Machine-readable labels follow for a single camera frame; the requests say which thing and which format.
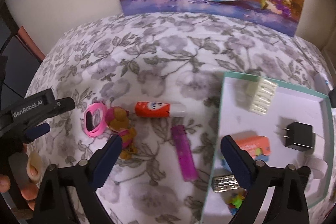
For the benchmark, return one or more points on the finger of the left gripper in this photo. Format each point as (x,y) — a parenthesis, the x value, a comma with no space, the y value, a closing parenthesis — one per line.
(36,132)

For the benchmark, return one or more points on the orange blue utility knife toy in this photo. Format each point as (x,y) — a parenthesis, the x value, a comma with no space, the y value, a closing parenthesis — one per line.
(258,147)

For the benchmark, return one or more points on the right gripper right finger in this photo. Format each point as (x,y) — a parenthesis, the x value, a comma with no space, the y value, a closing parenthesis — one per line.
(288,204)

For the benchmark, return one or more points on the colourful block puzzle cube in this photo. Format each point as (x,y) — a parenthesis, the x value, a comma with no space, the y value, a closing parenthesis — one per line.
(235,201)

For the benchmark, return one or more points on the black power adapter plugged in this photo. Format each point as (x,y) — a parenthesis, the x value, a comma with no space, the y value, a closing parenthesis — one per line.
(332,98)

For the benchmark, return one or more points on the brown pink puppy toy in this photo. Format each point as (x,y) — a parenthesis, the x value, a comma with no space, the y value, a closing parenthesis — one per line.
(117,120)

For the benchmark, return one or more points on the operator left hand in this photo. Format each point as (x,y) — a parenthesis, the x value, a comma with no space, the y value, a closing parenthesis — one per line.
(23,173)

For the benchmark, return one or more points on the purple lighter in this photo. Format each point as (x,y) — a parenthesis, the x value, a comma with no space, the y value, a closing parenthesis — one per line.
(184,154)

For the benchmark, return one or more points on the black wall charger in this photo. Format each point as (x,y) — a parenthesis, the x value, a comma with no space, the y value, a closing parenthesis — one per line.
(299,136)

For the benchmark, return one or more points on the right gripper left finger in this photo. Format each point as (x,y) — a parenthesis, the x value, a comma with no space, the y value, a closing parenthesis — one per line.
(54,204)

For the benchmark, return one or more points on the pink wristband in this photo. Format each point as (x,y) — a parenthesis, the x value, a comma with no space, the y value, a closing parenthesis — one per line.
(94,119)

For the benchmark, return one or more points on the cream hair claw clip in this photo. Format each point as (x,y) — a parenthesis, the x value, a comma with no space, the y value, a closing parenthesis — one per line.
(262,93)

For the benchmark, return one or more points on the white wall charger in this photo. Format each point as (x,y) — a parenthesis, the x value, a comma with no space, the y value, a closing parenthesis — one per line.
(319,145)

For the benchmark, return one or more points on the white power strip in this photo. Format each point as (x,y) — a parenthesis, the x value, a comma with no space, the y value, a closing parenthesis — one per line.
(321,83)

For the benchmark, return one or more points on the teal shallow tray box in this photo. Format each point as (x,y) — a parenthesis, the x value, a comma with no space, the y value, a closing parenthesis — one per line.
(291,103)

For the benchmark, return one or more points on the orange glue bottle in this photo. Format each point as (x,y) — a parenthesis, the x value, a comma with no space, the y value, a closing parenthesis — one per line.
(159,110)

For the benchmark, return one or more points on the grey floral tablecloth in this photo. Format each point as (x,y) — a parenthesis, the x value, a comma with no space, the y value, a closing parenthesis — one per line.
(167,57)

